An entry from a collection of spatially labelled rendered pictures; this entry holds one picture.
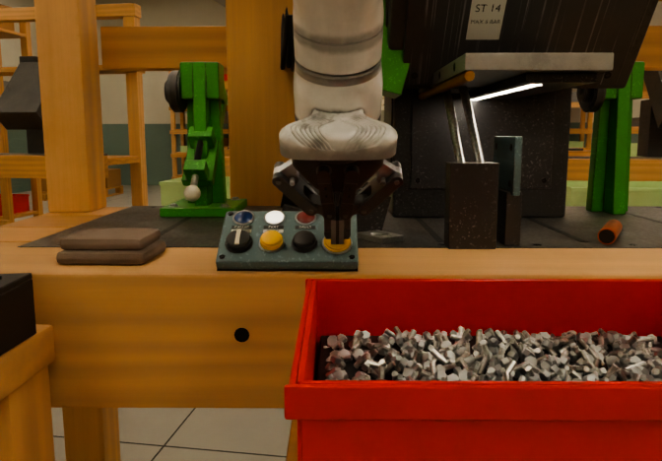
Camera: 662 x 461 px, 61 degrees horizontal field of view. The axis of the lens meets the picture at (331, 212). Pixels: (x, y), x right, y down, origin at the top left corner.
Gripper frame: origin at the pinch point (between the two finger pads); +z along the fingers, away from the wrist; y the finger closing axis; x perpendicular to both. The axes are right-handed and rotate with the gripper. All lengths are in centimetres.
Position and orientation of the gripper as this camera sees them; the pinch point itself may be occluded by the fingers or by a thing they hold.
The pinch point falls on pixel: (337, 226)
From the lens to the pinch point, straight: 58.7
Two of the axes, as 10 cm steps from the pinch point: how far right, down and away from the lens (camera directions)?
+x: -0.1, 6.8, -7.3
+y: -10.0, 0.0, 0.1
